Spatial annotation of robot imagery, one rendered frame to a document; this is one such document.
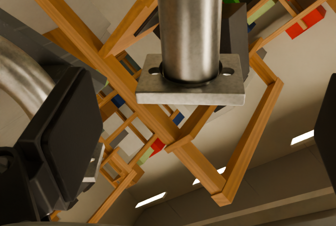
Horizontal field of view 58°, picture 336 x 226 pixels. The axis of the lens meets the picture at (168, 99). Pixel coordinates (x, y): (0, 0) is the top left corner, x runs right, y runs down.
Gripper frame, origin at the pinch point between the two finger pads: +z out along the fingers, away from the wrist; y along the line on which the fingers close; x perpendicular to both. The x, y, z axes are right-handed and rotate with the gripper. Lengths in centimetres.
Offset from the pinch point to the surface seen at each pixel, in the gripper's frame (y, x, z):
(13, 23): -14.7, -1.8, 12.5
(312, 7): 171, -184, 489
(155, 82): -2.5, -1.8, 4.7
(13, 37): -14.9, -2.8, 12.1
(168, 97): -1.8, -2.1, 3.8
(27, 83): -12.1, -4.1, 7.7
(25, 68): -12.1, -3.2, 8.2
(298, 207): 168, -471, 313
